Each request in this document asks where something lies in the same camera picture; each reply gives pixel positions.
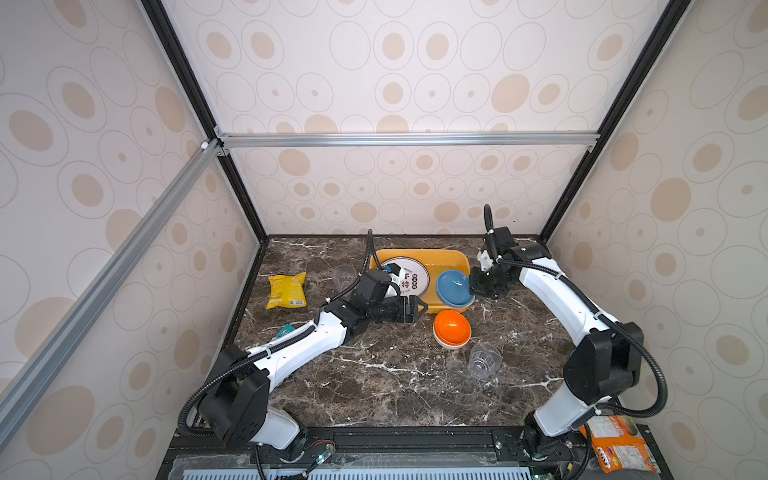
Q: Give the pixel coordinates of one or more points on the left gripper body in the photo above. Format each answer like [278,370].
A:
[386,310]

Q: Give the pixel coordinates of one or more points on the blue bowl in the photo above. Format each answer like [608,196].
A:
[453,289]

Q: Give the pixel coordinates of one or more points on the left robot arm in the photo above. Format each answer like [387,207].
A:
[233,403]

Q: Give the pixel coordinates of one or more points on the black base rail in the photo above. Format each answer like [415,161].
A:
[386,453]

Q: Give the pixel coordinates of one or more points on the clear cup near bin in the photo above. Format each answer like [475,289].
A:
[343,276]

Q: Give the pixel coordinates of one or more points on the yellow snack bag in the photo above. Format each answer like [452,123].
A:
[287,291]

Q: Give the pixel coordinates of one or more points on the diagonal aluminium rail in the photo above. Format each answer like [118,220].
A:
[48,361]

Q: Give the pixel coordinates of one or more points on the orange snack packet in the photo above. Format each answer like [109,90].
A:
[618,445]

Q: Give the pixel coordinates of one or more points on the clear cup right front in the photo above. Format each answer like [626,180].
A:
[484,362]

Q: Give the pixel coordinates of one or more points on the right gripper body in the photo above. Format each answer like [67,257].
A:
[501,285]

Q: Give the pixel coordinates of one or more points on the yellow plastic bin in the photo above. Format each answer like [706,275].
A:
[436,262]

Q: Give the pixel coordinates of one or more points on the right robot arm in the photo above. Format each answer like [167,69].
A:
[608,353]

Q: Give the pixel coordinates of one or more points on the horizontal aluminium rail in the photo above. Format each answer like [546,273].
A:
[226,141]

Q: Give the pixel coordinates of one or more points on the orange white bowl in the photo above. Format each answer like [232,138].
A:
[451,329]

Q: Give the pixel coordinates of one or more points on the teal packet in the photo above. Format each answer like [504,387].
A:
[285,330]

